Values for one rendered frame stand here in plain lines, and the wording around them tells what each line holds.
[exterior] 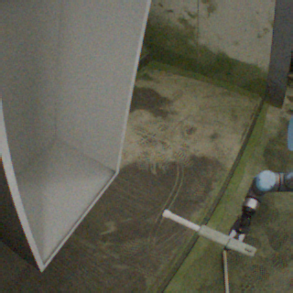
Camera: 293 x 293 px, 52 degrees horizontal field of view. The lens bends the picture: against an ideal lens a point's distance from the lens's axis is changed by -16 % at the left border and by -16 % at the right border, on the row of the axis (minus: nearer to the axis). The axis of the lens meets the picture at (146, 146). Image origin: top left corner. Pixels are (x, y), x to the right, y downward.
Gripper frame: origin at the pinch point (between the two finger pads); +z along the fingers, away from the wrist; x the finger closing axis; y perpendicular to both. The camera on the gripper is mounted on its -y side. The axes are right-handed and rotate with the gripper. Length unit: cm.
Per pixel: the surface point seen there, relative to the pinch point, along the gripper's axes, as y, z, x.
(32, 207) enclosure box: -27, 27, 81
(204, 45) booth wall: 67, -148, 72
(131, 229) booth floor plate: 26, 10, 49
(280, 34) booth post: 26, -163, 14
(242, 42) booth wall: 49, -154, 42
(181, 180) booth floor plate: 42, -30, 40
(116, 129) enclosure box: -32, -17, 64
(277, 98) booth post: 78, -138, -3
